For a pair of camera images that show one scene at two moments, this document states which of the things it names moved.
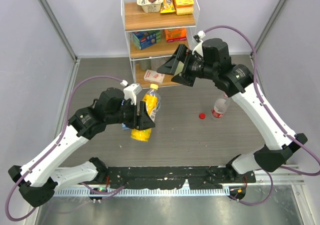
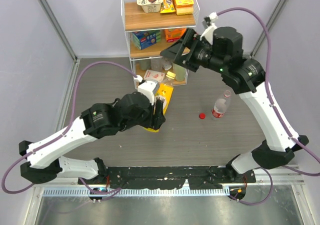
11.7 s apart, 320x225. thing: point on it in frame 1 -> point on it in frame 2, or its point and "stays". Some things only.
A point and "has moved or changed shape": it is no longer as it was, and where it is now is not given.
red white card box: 152,76 stays
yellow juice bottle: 152,99 has moved or changed shape
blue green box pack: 145,39 stays
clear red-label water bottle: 221,106 stays
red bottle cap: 202,116 stays
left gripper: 146,121 -> 156,120
